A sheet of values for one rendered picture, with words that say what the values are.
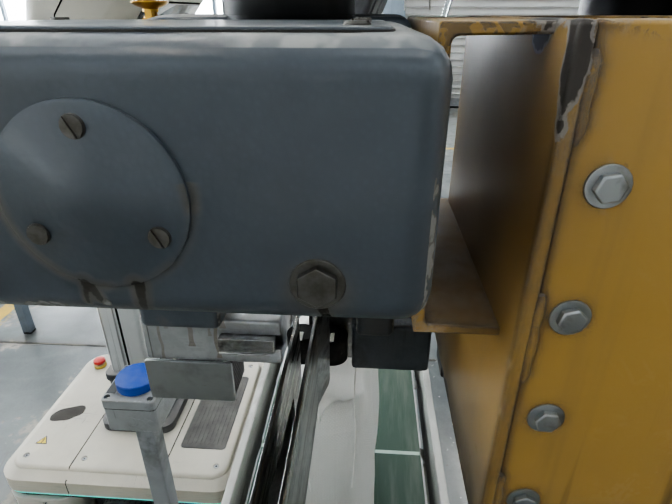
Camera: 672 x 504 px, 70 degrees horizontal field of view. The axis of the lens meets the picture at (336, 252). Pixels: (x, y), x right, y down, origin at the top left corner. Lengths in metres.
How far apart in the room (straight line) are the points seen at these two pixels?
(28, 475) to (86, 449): 0.14
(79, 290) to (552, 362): 0.23
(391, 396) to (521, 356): 1.15
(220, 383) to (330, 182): 0.42
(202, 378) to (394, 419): 0.86
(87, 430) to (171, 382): 1.09
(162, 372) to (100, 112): 0.42
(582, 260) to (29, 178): 0.23
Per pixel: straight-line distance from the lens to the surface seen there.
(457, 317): 0.30
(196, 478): 1.44
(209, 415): 1.57
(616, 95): 0.24
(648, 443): 0.35
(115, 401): 0.79
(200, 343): 0.52
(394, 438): 1.31
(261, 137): 0.16
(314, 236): 0.17
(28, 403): 2.26
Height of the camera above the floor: 1.34
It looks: 26 degrees down
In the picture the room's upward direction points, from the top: straight up
